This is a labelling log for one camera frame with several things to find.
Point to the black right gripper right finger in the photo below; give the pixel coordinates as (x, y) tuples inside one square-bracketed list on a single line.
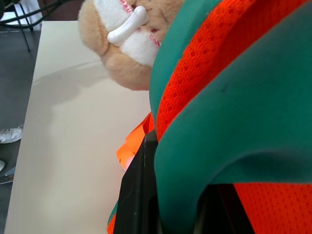
[(219, 212)]

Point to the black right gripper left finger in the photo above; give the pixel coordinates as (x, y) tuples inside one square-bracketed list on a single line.
[(136, 195)]

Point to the green and orange mesh garment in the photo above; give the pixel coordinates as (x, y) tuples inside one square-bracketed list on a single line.
[(243, 109)]

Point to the beige plush toy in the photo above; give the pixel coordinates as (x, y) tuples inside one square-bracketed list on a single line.
[(122, 65)]

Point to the white sneaker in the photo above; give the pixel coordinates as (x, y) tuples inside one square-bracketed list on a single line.
[(9, 134)]

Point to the white plastic bone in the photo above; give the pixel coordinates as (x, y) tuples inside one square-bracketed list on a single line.
[(126, 26)]

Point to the black metal frame chair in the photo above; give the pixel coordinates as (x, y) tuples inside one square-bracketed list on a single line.
[(24, 31)]

